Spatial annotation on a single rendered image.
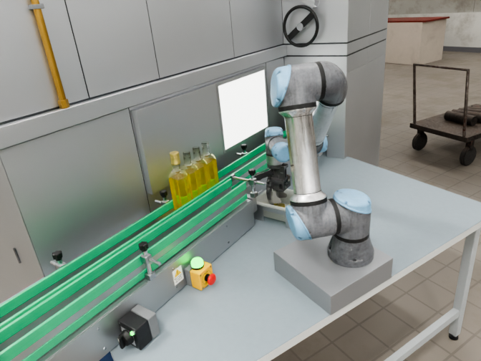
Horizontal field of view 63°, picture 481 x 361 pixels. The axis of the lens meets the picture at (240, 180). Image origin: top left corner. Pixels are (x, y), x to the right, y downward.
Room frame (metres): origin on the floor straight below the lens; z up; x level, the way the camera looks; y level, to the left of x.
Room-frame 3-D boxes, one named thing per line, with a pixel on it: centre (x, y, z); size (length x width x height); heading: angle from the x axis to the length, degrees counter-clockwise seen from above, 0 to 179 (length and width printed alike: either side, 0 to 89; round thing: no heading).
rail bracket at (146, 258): (0.99, 0.29, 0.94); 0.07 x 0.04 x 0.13; 53
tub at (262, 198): (1.52, -0.18, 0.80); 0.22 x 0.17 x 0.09; 53
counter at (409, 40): (10.01, -3.88, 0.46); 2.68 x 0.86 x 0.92; 30
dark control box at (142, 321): (0.88, 0.34, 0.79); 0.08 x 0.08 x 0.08; 53
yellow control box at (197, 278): (1.11, 0.17, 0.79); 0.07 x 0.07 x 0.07; 53
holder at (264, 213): (1.54, -0.16, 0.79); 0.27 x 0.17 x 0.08; 53
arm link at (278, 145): (1.43, -0.19, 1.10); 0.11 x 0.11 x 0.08; 7
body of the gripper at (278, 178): (1.53, -0.16, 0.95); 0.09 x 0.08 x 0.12; 55
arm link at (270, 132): (1.53, -0.16, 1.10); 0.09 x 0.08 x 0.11; 7
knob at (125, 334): (0.84, 0.38, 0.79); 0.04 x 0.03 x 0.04; 53
